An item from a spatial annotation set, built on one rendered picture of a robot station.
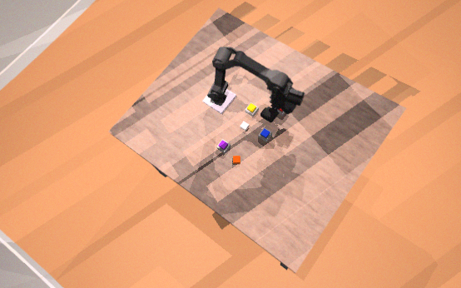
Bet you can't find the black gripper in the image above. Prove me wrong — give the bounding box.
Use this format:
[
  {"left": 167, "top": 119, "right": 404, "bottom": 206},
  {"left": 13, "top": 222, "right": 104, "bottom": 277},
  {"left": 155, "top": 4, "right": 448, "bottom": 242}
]
[{"left": 260, "top": 95, "right": 285, "bottom": 122}]

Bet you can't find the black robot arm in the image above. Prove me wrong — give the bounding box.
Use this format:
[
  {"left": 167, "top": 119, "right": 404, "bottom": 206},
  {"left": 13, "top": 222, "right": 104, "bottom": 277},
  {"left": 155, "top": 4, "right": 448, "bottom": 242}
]
[{"left": 207, "top": 47, "right": 305, "bottom": 115}]

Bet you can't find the yellow button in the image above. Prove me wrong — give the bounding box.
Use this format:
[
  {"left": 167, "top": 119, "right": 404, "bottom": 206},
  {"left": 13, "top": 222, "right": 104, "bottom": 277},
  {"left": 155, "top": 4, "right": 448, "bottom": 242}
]
[{"left": 245, "top": 103, "right": 259, "bottom": 117}]

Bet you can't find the purple button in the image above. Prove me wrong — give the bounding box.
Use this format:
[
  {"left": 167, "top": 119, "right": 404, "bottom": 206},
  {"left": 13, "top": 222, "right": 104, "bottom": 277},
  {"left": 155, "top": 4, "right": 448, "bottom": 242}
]
[{"left": 216, "top": 139, "right": 231, "bottom": 154}]

